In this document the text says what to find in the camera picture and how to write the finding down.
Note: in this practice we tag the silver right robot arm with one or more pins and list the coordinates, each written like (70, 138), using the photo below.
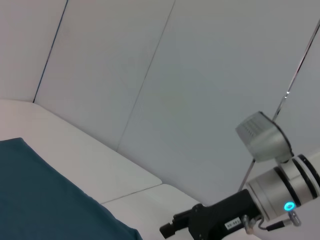
(270, 192)

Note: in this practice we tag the teal FREE print T-shirt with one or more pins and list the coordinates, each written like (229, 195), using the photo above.
(50, 200)

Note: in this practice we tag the thin metal pole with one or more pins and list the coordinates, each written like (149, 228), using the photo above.
(295, 75)

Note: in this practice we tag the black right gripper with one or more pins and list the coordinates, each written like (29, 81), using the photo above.
(220, 217)

